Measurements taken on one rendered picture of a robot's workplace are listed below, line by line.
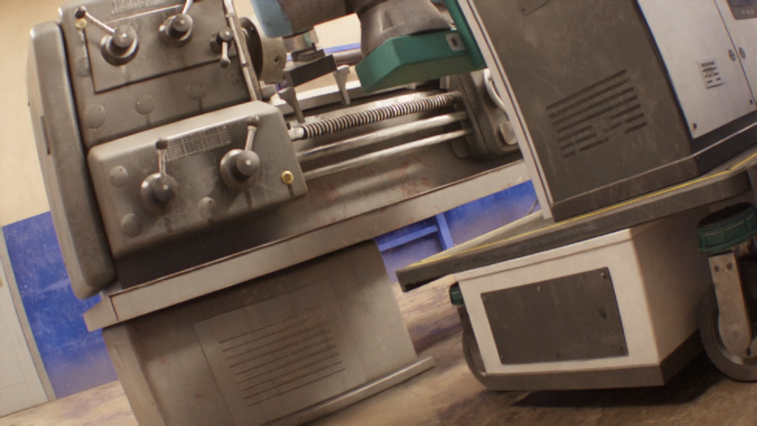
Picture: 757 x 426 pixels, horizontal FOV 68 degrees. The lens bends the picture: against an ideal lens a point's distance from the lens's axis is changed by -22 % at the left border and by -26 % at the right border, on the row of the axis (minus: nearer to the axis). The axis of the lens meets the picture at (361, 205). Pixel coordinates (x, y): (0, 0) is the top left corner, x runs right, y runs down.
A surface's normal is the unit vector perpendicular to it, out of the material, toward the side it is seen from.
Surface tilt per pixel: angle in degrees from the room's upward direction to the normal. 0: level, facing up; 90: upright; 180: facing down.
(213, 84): 90
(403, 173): 90
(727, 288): 90
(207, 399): 90
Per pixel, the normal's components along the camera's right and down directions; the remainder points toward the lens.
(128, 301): 0.48, -0.22
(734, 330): -0.84, 0.28
